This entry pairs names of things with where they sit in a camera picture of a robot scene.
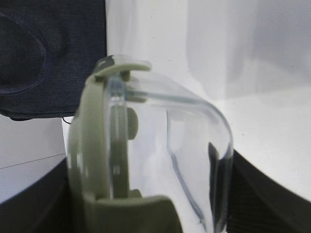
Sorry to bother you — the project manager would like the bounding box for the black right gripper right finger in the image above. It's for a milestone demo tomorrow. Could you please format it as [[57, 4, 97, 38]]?
[[227, 151, 311, 233]]

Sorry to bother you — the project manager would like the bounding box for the glass container with green lid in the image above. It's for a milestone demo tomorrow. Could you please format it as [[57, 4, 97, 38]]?
[[67, 55, 233, 233]]

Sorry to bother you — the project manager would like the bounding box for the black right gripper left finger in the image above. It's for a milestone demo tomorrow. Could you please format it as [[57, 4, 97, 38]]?
[[0, 159, 76, 233]]

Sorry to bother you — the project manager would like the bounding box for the dark navy lunch bag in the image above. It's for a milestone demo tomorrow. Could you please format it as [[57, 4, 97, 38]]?
[[0, 0, 107, 121]]

